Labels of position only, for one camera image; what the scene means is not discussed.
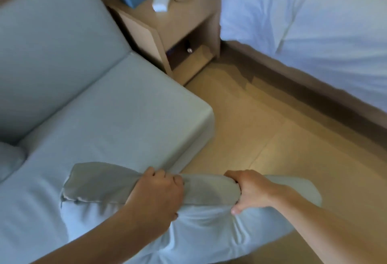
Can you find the person's left hand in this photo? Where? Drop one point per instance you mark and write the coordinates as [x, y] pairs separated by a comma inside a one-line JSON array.
[[154, 197]]

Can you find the person's right forearm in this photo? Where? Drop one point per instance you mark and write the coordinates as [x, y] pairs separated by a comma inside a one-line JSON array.
[[332, 227]]

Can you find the person's left forearm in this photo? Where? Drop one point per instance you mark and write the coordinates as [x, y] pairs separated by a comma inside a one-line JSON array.
[[90, 242]]

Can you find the person's left thumb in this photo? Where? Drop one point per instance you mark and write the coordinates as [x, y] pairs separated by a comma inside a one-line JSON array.
[[175, 217]]

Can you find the person's right hand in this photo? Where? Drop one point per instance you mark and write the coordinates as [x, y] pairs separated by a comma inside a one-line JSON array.
[[257, 191]]

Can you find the grey sofa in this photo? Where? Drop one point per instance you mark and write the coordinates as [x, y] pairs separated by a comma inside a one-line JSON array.
[[90, 91]]

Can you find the wooden nightstand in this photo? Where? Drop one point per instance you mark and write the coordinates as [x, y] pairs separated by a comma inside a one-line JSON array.
[[181, 24]]

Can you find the grey cushion cover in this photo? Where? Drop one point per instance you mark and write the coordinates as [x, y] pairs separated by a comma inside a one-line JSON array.
[[102, 183]]

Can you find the white bed duvet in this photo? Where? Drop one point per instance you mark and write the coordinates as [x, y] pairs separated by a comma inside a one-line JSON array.
[[317, 24]]

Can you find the brown wooden bed frame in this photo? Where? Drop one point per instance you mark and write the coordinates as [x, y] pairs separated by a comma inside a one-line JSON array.
[[302, 91]]

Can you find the grey throw pillow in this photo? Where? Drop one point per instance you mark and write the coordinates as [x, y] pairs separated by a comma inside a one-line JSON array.
[[10, 161]]

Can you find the person's right thumb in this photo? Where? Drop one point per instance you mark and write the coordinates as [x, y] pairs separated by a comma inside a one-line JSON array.
[[237, 209]]

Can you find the white pillow insert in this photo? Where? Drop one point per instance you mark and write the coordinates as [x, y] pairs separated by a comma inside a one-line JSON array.
[[205, 233]]

